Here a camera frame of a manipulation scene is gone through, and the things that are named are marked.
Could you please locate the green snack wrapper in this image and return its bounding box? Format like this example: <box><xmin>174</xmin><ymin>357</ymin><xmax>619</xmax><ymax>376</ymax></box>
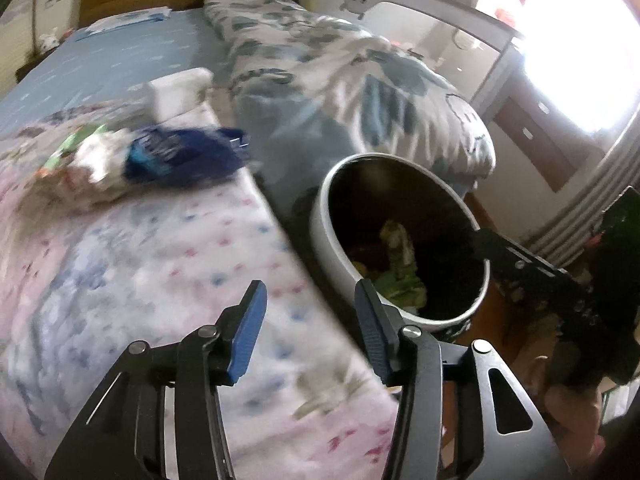
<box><xmin>35</xmin><ymin>124</ymin><xmax>137</xmax><ymax>198</ymax></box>

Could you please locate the wooden nightstand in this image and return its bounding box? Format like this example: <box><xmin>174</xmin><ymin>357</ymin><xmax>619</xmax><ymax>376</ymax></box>
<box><xmin>14</xmin><ymin>50</ymin><xmax>52</xmax><ymax>84</ymax></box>

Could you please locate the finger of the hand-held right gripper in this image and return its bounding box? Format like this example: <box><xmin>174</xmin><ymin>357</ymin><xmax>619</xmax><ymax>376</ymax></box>
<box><xmin>472</xmin><ymin>229</ymin><xmax>596</xmax><ymax>321</ymax></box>

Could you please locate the blue dotted bed sheet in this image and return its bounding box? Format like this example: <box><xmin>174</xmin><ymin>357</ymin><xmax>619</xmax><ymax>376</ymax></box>
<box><xmin>0</xmin><ymin>7</ymin><xmax>236</xmax><ymax>136</ymax></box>

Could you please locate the wooden window cabinet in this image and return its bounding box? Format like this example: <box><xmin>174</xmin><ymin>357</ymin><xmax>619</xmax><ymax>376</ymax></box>
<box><xmin>492</xmin><ymin>67</ymin><xmax>617</xmax><ymax>194</ymax></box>

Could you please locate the dark blue plastic bag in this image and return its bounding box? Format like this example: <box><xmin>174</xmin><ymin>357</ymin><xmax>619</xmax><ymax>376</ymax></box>
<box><xmin>124</xmin><ymin>126</ymin><xmax>251</xmax><ymax>187</ymax></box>

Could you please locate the blue patterned white quilt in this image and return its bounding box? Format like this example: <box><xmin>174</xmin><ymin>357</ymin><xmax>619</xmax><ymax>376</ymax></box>
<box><xmin>202</xmin><ymin>0</ymin><xmax>497</xmax><ymax>221</ymax></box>

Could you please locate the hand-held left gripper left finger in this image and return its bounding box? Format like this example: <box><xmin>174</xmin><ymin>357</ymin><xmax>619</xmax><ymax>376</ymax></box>
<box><xmin>44</xmin><ymin>280</ymin><xmax>268</xmax><ymax>480</ymax></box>

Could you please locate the floral pink blanket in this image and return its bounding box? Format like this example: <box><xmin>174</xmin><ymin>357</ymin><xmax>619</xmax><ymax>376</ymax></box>
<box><xmin>0</xmin><ymin>100</ymin><xmax>401</xmax><ymax>480</ymax></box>

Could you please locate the gold and green wrapper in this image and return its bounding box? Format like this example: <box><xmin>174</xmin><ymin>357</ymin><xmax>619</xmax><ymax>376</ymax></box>
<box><xmin>371</xmin><ymin>269</ymin><xmax>430</xmax><ymax>307</ymax></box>

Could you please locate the white trash bin black liner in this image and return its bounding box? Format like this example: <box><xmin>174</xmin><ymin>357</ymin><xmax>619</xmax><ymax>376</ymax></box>
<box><xmin>309</xmin><ymin>152</ymin><xmax>491</xmax><ymax>333</ymax></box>

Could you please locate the grey bed guard rail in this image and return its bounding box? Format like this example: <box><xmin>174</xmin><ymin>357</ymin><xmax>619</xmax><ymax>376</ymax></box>
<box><xmin>295</xmin><ymin>0</ymin><xmax>527</xmax><ymax>107</ymax></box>

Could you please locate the person's right hand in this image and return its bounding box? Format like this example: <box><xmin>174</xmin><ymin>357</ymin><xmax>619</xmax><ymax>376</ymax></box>
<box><xmin>520</xmin><ymin>350</ymin><xmax>607</xmax><ymax>461</ymax></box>

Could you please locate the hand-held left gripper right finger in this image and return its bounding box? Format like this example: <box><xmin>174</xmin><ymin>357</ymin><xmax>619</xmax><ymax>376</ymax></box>
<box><xmin>354</xmin><ymin>277</ymin><xmax>573</xmax><ymax>480</ymax></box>

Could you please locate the blue and white pillow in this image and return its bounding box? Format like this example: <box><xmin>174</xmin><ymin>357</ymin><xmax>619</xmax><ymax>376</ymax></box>
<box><xmin>86</xmin><ymin>6</ymin><xmax>172</xmax><ymax>37</ymax></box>

